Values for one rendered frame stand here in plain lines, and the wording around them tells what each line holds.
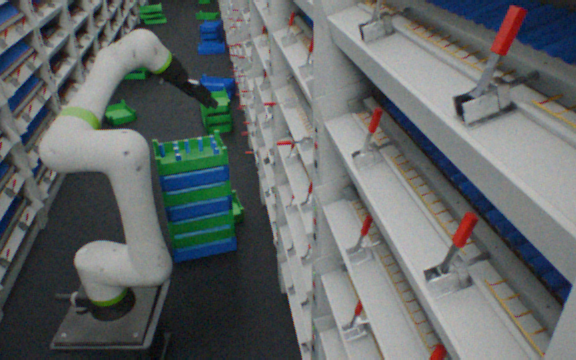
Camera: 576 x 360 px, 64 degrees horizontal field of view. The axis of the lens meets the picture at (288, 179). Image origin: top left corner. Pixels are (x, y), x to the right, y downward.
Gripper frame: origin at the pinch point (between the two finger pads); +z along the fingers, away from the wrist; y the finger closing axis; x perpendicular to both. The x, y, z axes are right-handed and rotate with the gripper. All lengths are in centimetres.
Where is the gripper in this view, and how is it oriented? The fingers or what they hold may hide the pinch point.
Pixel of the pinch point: (208, 101)
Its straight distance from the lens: 182.8
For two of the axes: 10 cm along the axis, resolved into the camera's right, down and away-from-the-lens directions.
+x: 3.4, -9.1, 2.3
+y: 8.2, 1.6, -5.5
